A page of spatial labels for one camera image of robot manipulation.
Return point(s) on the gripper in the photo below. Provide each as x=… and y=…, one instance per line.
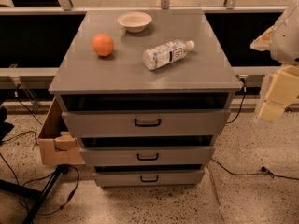
x=287, y=39

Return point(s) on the grey top drawer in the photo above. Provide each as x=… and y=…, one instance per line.
x=137, y=124

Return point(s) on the grey drawer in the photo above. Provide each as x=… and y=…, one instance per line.
x=141, y=156
x=137, y=124
x=149, y=178

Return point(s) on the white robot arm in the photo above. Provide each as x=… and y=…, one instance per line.
x=288, y=20

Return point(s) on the grey middle drawer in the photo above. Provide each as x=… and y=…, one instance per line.
x=141, y=156

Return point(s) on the grey bottom drawer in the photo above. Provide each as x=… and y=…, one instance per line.
x=149, y=178

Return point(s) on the grey drawer cabinet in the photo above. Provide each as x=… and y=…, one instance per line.
x=146, y=108

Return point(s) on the clear plastic water bottle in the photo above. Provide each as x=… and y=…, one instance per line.
x=167, y=53

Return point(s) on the white paper bowl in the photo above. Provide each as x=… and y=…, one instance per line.
x=134, y=22

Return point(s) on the orange fruit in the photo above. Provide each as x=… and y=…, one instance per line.
x=103, y=45

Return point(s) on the brown cardboard box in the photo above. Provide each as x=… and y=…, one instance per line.
x=56, y=144

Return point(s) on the black tripod stand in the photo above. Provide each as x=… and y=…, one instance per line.
x=37, y=196

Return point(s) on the metal railing frame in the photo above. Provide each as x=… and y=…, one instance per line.
x=214, y=25

